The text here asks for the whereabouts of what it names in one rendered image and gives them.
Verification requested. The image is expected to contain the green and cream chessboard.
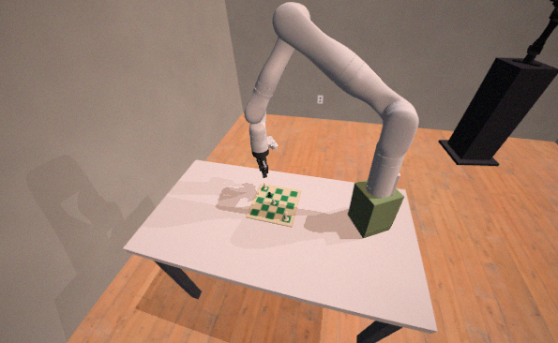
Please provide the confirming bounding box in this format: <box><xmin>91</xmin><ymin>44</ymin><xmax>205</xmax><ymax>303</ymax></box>
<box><xmin>246</xmin><ymin>184</ymin><xmax>301</xmax><ymax>227</ymax></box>

